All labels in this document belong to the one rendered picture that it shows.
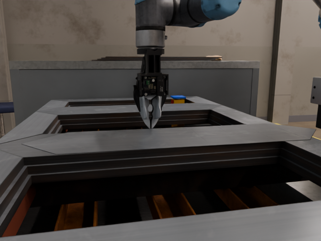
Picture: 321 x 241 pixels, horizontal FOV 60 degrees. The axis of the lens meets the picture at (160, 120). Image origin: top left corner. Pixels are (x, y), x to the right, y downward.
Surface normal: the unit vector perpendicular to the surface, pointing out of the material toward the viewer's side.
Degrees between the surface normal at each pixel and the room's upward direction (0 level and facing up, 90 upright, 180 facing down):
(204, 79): 90
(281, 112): 90
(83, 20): 90
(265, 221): 0
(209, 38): 90
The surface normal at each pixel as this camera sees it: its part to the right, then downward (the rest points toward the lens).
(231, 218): 0.00, -0.98
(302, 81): 0.17, 0.20
